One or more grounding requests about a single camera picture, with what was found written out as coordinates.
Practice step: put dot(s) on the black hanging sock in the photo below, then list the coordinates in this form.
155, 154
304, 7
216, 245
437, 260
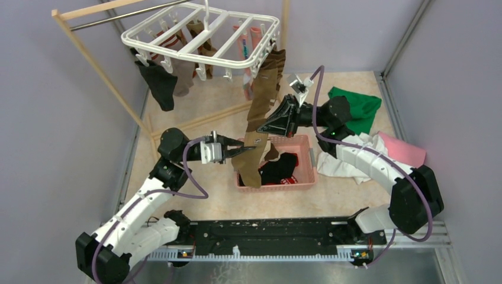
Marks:
161, 83

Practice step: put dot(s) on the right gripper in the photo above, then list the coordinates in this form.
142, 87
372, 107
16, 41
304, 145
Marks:
284, 122

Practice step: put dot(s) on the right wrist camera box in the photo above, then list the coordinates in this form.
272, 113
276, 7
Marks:
300, 87

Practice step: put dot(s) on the pink cloth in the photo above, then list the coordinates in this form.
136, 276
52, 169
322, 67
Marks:
403, 152

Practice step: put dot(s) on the green shirt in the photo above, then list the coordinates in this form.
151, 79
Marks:
363, 109

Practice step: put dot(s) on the wooden clothes rack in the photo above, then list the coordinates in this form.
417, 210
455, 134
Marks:
62, 19

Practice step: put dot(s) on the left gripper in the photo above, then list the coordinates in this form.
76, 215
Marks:
225, 141

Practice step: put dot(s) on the orange brown argyle sock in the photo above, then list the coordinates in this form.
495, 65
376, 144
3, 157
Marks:
206, 49

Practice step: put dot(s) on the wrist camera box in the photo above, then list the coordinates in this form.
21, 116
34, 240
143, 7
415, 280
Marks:
300, 87
211, 152

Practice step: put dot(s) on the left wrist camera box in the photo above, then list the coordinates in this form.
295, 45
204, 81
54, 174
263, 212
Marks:
211, 152

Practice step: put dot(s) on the brown striped sock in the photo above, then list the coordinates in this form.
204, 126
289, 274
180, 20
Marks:
280, 58

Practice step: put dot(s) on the white cloth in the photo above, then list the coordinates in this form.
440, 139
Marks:
329, 166

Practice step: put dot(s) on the plain tan brown sock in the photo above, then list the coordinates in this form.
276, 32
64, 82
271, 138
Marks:
265, 92

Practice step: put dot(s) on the pink sock with teal spots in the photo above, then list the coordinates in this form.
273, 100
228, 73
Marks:
246, 43

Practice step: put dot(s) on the pile of socks in basket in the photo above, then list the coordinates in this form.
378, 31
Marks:
278, 166

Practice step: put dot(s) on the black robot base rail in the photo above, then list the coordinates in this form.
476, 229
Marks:
320, 239

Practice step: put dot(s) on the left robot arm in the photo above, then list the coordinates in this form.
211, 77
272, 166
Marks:
108, 254

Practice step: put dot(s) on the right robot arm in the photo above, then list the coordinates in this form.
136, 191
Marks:
415, 196

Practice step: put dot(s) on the white plastic clip hanger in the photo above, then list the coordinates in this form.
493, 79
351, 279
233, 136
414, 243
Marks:
146, 37

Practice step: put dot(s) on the pink plastic basket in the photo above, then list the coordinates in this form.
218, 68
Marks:
305, 173

